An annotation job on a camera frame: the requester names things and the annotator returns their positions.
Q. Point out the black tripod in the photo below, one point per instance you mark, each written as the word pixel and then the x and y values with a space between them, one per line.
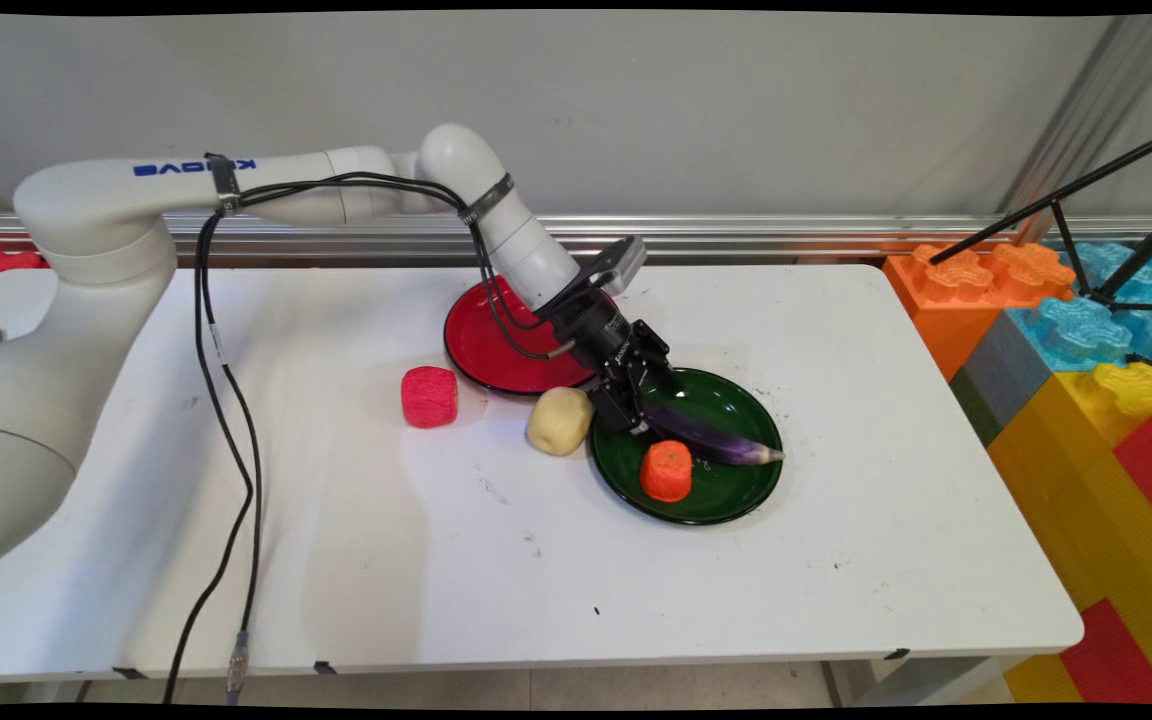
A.
pixel 1056 196

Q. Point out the grey foam building block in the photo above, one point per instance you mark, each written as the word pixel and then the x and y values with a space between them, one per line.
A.
pixel 1011 370

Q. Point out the orange toy carrot chunk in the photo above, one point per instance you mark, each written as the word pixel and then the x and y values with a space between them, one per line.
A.
pixel 666 472

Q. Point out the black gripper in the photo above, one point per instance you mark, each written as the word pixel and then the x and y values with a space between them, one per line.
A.
pixel 596 330

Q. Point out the slanted aluminium profile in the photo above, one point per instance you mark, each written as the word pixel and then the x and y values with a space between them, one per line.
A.
pixel 1096 110

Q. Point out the purple toy eggplant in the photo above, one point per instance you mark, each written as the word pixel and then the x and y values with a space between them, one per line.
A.
pixel 726 442

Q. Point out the dark green round plate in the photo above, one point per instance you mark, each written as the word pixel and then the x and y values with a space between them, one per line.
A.
pixel 726 490

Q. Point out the white table leg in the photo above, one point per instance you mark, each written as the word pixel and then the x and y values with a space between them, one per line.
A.
pixel 896 685

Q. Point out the orange foam building block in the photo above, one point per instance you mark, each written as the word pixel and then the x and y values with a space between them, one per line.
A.
pixel 936 310

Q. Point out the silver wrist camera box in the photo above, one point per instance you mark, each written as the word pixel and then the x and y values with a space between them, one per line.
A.
pixel 626 262

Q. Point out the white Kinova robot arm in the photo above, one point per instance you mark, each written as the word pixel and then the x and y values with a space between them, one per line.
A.
pixel 86 210

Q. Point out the yellow foam building block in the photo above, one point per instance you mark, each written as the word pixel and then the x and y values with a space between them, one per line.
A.
pixel 1066 480

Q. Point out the red round plate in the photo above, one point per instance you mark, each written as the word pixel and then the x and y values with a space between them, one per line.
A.
pixel 481 345

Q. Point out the cream toy potato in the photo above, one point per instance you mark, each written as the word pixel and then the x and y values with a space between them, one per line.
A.
pixel 558 422

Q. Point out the dark green foam building block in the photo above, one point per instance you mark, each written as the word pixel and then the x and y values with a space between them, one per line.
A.
pixel 974 408

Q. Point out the aluminium wall rail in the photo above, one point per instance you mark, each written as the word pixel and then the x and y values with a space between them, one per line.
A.
pixel 786 235

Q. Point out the light blue foam building block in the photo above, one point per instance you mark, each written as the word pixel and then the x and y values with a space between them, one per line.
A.
pixel 1076 330
pixel 1101 265

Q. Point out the red toy foam cube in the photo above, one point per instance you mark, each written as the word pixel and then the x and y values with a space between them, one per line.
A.
pixel 429 398

